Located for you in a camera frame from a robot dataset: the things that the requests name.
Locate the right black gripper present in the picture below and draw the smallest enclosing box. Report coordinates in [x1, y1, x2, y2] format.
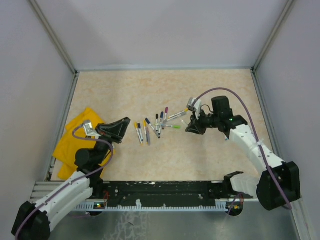
[186, 107, 220, 135]

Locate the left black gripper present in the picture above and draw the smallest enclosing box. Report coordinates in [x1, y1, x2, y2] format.
[94, 117, 131, 164]

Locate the light green cap marker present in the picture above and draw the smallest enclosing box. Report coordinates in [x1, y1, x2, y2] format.
[155, 123, 181, 129]

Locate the yellow cap white marker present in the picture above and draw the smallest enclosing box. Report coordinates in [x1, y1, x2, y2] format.
[167, 108, 188, 120]

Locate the grey cap marker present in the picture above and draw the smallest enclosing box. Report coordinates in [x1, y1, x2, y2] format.
[155, 120, 166, 136]

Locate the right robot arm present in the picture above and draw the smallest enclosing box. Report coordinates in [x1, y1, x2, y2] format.
[185, 96, 301, 211]

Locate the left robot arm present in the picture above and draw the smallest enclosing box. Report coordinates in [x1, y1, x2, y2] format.
[11, 117, 131, 240]

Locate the yellow marker left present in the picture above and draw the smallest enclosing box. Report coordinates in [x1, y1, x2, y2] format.
[134, 122, 143, 145]

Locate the blue cap yellow end marker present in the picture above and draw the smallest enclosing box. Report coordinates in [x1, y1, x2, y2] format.
[137, 123, 144, 143]

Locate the blue cap long marker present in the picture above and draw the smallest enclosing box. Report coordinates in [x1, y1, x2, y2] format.
[145, 118, 161, 139]

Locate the dark blue cap marker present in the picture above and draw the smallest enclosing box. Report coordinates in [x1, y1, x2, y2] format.
[158, 111, 164, 134]

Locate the black cap marker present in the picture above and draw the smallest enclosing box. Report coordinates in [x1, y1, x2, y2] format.
[155, 113, 159, 132]

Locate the yellow snoopy t-shirt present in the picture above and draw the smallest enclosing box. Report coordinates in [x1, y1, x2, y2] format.
[52, 107, 104, 180]

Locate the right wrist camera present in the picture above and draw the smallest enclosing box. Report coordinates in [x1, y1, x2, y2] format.
[186, 97, 202, 120]

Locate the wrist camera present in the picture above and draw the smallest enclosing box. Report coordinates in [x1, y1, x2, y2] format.
[82, 120, 101, 138]
[186, 97, 202, 120]

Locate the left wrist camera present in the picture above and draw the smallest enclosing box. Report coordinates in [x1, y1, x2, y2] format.
[82, 120, 101, 138]

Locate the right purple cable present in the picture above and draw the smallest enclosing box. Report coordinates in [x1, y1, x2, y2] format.
[192, 87, 293, 210]

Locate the purple cable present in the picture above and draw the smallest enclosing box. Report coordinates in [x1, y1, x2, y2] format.
[192, 87, 293, 210]
[14, 123, 115, 238]

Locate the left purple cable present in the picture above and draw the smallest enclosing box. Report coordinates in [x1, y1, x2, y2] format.
[14, 123, 115, 238]

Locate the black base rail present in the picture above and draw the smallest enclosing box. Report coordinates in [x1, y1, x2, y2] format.
[89, 181, 237, 208]

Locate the grey slotted cable duct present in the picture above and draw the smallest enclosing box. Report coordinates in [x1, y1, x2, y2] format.
[72, 201, 233, 213]

